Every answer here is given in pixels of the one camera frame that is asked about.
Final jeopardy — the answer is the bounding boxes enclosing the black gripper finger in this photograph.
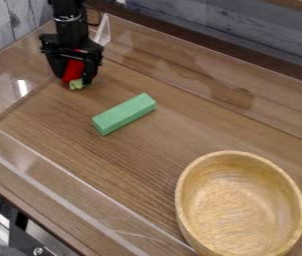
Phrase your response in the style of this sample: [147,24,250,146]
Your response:
[45,53,68,78]
[81,59,101,86]

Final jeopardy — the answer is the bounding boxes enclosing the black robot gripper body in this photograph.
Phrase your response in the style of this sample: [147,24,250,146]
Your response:
[39,34,104,62]

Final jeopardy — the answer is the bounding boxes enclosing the red plush strawberry green leaf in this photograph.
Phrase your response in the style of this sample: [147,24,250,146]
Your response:
[61,59,84,90]

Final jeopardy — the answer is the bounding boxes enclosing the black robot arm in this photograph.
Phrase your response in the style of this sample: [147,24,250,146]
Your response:
[39,0,104,90]

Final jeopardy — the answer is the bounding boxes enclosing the green rectangular foam block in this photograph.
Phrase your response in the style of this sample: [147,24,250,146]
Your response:
[92,93,156,136]

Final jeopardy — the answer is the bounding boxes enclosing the wooden oval bowl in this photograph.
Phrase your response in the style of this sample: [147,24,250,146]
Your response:
[175,150,302,256]

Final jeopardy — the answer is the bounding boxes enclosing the clear acrylic tray enclosure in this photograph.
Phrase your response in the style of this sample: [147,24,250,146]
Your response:
[0,18,302,256]

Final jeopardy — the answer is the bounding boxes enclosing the black metal table frame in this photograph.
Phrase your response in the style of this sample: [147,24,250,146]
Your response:
[0,181,71,256]

